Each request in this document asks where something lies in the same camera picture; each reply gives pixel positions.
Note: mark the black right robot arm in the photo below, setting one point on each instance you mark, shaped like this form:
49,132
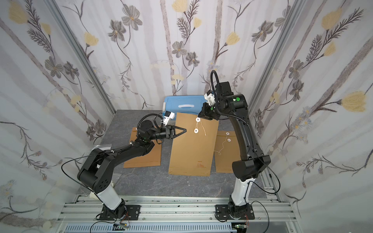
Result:
225,97

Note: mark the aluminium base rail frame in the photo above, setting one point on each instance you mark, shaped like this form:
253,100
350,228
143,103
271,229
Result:
270,215

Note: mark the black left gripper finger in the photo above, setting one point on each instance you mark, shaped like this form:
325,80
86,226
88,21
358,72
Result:
178,130
176,135

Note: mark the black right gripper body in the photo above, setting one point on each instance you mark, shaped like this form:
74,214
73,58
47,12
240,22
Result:
206,111

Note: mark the kraft file bag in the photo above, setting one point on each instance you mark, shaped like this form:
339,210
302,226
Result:
152,159
192,152
226,151

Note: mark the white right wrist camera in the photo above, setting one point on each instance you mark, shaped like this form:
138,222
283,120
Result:
210,98

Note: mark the blue lidded storage box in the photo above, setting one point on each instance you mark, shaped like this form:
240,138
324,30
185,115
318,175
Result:
184,104

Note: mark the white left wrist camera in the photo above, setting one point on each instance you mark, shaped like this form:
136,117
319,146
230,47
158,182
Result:
167,117

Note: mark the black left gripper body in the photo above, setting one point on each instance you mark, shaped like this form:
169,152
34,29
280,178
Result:
170,131

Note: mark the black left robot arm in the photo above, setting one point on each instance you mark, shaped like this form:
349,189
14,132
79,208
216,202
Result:
97,171

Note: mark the white slotted cable duct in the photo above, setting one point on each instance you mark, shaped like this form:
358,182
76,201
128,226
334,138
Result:
150,228

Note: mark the clear plastic bag white card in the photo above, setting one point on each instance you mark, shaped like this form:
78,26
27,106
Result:
101,147

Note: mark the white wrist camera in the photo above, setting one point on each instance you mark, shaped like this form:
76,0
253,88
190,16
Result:
167,117
210,98

